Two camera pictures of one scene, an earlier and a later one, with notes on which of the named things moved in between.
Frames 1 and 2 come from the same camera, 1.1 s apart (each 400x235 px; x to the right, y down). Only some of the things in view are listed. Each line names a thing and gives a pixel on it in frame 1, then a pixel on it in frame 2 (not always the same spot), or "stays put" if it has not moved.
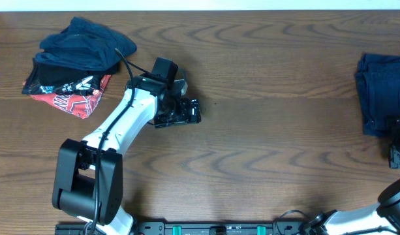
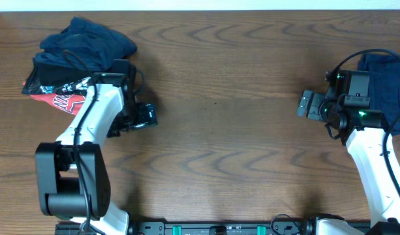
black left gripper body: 179,113 -> 136,117
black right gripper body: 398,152 -> 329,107
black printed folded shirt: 42,79 stays put
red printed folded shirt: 81,106 stays put
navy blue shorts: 382,81 stays put
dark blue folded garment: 85,43 stays put
